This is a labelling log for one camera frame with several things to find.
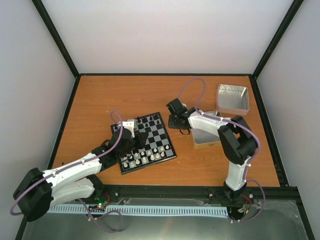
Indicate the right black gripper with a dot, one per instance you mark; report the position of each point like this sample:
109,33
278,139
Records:
171,124

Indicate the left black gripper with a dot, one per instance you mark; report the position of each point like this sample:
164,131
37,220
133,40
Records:
140,142

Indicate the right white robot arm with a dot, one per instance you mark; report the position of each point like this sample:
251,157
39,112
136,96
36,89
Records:
238,142

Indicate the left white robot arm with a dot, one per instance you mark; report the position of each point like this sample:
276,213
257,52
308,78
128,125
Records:
41,190

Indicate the black chess piece set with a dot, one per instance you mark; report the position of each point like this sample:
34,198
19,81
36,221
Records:
146,123

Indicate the green lit circuit board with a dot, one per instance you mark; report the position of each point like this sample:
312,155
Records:
103,201

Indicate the black and silver chessboard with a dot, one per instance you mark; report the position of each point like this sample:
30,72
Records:
156,139

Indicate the gold metal tin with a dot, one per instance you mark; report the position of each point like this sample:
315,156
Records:
203,139

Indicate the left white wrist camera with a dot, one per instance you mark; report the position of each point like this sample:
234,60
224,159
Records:
131,125

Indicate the black aluminium frame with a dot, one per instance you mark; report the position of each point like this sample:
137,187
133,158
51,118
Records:
284,192

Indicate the light blue cable duct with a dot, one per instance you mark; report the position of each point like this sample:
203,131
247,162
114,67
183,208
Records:
142,210

